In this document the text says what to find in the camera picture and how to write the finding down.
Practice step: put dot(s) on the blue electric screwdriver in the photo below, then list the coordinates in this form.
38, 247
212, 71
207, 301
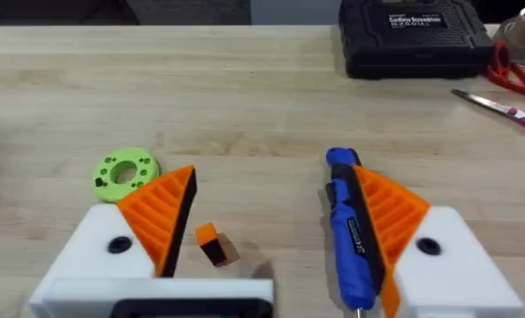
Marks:
350, 247

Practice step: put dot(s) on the green disc with holes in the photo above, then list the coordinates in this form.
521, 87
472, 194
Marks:
125, 174

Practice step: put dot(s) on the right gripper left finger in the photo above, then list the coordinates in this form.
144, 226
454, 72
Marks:
156, 221

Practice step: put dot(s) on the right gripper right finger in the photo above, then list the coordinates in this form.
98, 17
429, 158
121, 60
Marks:
443, 265

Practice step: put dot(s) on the clear tape roll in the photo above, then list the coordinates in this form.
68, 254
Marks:
524, 35

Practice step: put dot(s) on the orange ribbed wedge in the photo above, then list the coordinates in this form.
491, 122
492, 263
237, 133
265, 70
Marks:
211, 244

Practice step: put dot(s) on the black tool case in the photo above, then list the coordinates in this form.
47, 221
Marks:
415, 39

